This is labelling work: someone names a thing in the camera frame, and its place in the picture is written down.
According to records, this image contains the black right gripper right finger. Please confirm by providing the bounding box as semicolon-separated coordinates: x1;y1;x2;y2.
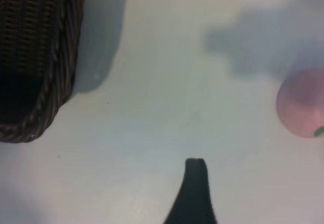
194;157;219;224

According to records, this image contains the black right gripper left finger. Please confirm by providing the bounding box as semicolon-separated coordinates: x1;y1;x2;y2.
164;158;197;224

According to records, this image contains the pink peach with green leaf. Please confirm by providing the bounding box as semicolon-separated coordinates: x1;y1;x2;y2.
275;68;324;138

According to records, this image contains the dark brown wicker basket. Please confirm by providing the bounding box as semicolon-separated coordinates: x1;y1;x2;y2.
0;0;86;144

